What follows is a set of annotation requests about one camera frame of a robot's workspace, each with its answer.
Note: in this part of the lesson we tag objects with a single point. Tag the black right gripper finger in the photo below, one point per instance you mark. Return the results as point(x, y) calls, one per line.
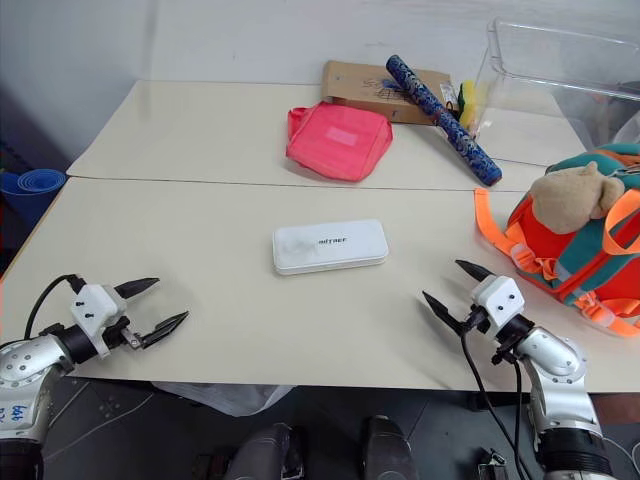
point(475, 275)
point(446, 312)

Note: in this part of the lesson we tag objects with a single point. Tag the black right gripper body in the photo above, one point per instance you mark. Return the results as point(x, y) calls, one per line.
point(476, 320)

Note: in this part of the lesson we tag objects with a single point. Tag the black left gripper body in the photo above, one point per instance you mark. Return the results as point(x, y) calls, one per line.
point(119, 331)

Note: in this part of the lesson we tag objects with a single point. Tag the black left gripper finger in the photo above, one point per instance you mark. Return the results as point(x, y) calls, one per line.
point(135, 287)
point(162, 331)

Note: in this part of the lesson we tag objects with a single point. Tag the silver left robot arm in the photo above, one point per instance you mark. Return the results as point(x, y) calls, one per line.
point(30, 360)

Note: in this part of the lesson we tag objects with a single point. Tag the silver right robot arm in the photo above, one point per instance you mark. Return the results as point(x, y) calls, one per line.
point(560, 390)

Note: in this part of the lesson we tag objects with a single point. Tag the orange teal plush backpack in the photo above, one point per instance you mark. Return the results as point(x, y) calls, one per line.
point(565, 240)

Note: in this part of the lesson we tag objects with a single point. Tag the white rectangular case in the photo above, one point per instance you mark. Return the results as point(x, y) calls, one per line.
point(330, 247)

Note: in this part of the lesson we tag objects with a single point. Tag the white plastic bag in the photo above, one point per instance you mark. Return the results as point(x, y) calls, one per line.
point(225, 397)

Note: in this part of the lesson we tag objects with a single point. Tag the blue rolled foam mat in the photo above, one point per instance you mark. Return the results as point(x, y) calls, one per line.
point(30, 187)

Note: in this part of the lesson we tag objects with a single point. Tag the small metal black clip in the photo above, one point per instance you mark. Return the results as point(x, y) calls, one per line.
point(491, 467)

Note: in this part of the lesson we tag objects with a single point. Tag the dark rounded shape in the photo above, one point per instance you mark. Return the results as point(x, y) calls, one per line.
point(387, 450)
point(267, 452)

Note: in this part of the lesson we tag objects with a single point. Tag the blue patterned scroll roll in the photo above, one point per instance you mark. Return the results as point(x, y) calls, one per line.
point(440, 112)

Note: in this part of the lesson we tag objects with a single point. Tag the yellow green sponge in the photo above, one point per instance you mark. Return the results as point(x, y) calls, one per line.
point(470, 102)

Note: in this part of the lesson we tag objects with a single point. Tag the pink fabric pouch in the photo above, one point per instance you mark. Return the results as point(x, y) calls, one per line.
point(335, 142)

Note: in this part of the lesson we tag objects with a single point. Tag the clear plastic bin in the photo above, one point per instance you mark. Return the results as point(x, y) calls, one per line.
point(550, 65)

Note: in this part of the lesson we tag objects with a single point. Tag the brown cardboard box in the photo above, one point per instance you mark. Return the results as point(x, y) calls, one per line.
point(355, 82)

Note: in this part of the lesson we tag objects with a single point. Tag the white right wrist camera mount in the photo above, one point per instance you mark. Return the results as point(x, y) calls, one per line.
point(500, 300)

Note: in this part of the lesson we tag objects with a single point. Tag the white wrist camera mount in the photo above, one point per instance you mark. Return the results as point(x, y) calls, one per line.
point(92, 307)
point(500, 300)

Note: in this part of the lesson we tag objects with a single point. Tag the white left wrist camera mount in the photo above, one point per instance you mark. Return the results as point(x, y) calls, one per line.
point(92, 307)

